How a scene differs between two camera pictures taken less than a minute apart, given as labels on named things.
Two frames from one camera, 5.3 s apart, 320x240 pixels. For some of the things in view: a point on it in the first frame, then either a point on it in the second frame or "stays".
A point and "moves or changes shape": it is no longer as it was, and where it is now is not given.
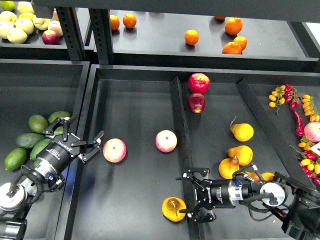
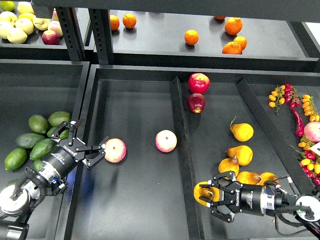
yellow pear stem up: [171, 208] moves or changes shape
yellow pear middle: [244, 153] stays
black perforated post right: [102, 32] stays
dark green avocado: [40, 146] stays
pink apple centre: [166, 141] stays
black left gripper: [59, 152] to [68, 151]
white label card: [316, 148] stays
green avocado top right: [60, 114] stays
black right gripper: [215, 192] to [247, 198]
